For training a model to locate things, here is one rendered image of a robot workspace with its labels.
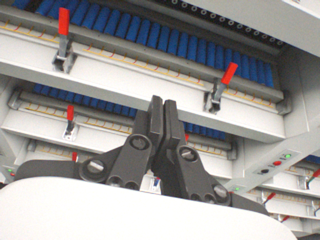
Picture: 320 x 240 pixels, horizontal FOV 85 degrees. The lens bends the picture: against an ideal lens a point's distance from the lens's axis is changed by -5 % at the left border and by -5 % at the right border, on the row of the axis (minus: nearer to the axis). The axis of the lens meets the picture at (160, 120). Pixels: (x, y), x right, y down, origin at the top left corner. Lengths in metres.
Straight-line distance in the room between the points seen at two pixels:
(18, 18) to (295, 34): 0.42
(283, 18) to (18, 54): 0.39
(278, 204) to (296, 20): 0.76
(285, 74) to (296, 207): 0.65
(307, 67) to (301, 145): 0.16
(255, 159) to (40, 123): 0.53
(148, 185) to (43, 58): 0.49
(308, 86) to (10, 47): 0.55
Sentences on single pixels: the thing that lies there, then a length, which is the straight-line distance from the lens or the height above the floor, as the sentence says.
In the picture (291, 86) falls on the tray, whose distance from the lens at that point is 0.49.
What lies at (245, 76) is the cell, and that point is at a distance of 0.42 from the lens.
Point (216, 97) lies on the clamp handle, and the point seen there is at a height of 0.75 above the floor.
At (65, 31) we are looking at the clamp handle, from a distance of 0.32.
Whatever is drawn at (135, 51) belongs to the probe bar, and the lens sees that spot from 0.35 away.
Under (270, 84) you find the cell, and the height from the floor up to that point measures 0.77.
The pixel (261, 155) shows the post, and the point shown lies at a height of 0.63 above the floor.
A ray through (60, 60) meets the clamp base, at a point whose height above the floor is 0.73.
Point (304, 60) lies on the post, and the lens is 0.49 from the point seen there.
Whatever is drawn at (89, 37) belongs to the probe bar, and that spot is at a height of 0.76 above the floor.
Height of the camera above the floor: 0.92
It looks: 46 degrees down
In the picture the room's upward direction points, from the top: 24 degrees clockwise
